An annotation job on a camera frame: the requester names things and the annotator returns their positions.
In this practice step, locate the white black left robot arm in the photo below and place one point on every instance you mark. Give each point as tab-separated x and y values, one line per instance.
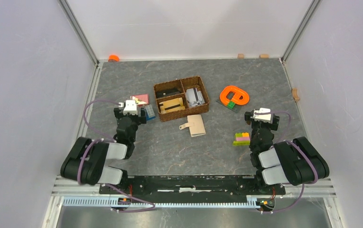
87	163

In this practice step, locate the blue toy brick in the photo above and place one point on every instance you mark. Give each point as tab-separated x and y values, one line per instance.
150	117

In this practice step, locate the lime green toy brick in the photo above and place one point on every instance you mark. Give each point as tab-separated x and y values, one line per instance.
242	139

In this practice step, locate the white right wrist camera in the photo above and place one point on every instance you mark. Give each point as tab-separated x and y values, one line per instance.
263	115

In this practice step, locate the yellow cards in basket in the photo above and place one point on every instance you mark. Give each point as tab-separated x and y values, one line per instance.
172	105

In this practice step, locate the curved wooden piece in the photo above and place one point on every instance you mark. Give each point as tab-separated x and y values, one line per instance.
294	92

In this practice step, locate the beige leather card holder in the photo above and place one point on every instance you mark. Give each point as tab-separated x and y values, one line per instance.
195	125

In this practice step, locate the grey toy brick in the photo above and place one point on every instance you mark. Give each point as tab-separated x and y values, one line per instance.
149	109

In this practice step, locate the black cards in basket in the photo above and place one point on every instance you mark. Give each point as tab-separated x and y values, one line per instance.
166	92

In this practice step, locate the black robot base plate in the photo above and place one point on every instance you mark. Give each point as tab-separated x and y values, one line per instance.
240	184

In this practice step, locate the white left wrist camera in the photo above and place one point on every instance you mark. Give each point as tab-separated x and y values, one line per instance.
129	107

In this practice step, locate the orange round cap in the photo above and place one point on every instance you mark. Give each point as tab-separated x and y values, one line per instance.
113	58

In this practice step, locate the playing card box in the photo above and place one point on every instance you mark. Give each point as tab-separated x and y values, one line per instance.
141	100

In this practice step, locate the silver cards in basket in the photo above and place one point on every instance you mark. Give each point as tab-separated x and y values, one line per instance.
194	97

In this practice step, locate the brown woven divided basket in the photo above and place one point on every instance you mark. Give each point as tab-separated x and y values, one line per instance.
182	85

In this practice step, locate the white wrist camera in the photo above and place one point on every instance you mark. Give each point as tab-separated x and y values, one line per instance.
129	107
263	115

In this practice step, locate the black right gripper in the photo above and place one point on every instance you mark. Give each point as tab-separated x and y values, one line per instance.
272	126

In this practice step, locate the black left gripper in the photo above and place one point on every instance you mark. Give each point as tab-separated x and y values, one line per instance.
118	113

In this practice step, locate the aluminium frame rail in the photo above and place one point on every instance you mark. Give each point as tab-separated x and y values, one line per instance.
75	195

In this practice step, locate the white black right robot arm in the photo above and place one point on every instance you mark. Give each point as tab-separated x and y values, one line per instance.
295	162

